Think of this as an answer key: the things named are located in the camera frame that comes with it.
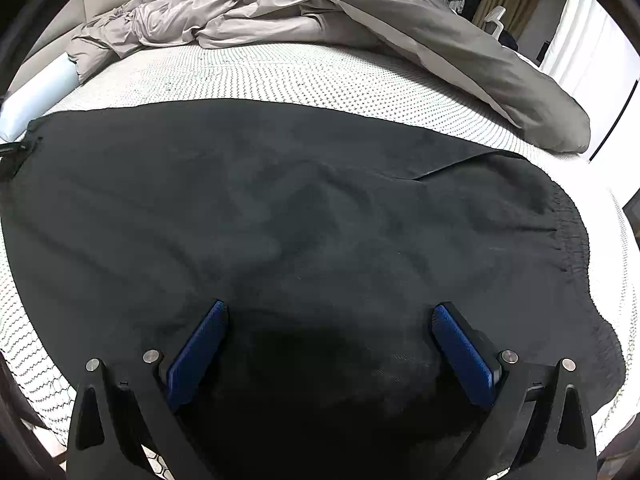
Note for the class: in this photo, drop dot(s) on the white chair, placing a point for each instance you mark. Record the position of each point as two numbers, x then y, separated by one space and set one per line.
494 20

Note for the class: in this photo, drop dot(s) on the white sheer curtain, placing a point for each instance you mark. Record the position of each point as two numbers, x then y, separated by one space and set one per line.
600 50

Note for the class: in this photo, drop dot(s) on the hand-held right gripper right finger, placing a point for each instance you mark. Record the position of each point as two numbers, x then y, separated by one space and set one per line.
462 355

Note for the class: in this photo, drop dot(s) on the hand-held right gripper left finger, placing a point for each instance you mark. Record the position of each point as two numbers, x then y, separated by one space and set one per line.
197 355

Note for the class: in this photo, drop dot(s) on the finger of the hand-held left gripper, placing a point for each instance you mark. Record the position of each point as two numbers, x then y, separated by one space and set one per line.
12 148

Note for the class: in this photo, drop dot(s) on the black pants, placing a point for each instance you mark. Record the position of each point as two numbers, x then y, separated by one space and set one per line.
300 210

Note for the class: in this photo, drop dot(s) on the grey duvet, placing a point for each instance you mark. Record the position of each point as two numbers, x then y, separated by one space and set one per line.
400 35

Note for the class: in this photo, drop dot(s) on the light blue bolster pillow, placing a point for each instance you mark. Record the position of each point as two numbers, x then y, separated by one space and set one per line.
35 100

